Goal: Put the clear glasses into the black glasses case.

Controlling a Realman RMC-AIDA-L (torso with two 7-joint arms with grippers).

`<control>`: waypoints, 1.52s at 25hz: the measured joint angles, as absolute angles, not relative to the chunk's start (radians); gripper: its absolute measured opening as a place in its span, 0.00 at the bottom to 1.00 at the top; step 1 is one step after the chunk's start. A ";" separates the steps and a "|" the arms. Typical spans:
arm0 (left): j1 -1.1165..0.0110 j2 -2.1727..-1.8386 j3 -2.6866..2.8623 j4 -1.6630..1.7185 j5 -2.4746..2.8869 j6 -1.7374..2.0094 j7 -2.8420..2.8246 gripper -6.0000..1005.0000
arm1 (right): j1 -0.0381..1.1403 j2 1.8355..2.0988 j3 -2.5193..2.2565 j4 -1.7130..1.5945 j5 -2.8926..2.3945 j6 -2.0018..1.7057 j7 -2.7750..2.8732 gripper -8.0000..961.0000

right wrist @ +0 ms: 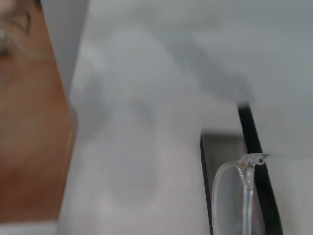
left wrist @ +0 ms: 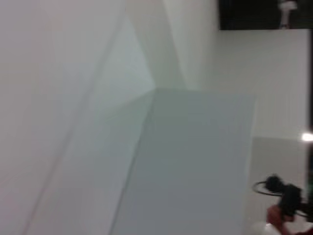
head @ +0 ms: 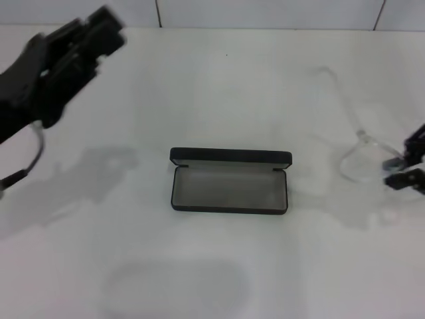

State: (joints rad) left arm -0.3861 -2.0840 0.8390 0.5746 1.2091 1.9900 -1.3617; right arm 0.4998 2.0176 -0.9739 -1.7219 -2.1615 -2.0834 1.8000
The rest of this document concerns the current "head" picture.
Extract black glasses case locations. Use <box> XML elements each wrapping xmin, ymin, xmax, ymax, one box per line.
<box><xmin>169</xmin><ymin>147</ymin><xmax>294</xmax><ymax>216</ymax></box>

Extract clear white glasses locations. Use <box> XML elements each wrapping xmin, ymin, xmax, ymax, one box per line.
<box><xmin>310</xmin><ymin>65</ymin><xmax>404</xmax><ymax>187</ymax></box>

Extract left arm gripper cable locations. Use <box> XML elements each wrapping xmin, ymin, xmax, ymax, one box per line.
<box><xmin>0</xmin><ymin>121</ymin><xmax>46</xmax><ymax>200</ymax></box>

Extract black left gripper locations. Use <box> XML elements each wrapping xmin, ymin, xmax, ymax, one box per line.
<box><xmin>0</xmin><ymin>30</ymin><xmax>129</xmax><ymax>144</ymax></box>

